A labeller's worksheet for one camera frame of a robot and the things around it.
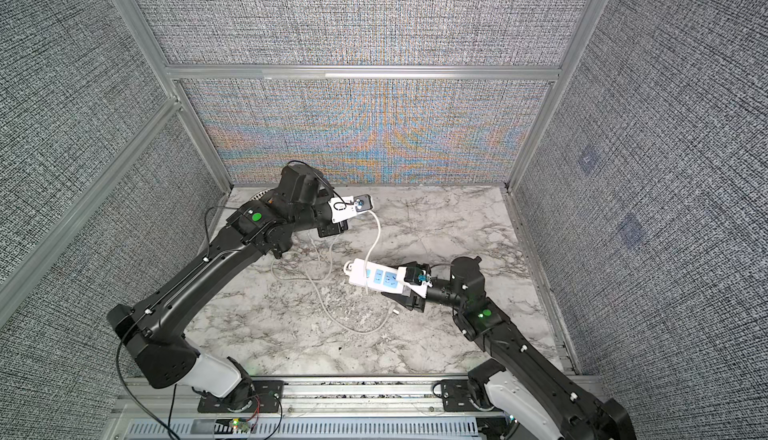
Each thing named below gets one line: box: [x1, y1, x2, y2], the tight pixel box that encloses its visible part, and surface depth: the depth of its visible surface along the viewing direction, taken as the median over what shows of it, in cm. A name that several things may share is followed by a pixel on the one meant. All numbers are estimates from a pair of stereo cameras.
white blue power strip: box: [344, 258, 407, 294], surface depth 69 cm
